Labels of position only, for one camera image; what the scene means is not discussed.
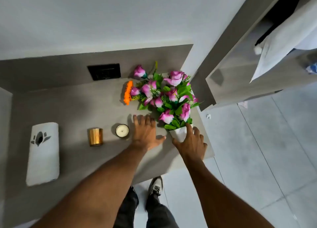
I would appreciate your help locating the person's left hand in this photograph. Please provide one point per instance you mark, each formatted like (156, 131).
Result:
(144, 133)

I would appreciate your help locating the person's right hand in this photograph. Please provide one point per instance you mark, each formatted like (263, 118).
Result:
(192, 146)

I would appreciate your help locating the white flower pot pink flowers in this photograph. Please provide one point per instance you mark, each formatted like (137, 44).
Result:
(179, 134)

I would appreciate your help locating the gold glass candle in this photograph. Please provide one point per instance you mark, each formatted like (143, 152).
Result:
(95, 136)
(122, 130)

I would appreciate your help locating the orange tiger toy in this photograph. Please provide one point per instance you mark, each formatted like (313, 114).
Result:
(128, 92)

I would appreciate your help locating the white cylinder air freshener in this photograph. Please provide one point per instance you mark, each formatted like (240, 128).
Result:
(43, 158)

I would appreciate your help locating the person's right forearm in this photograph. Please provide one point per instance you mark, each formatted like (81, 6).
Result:
(218, 198)

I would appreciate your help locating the person's left forearm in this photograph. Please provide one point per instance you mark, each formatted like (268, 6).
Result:
(99, 190)

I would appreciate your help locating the person's grey shoe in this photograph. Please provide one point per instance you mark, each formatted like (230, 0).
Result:
(156, 185)

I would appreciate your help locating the person's dark trousers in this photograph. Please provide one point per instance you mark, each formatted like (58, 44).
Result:
(158, 215)

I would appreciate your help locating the grey table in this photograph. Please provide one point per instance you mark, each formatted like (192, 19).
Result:
(74, 106)

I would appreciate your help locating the grey wardrobe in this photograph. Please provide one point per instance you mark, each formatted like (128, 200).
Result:
(247, 86)

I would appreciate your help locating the white pillow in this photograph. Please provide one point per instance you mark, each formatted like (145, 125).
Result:
(284, 37)

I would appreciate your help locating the black wall socket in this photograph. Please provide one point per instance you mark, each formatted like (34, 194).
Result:
(104, 72)

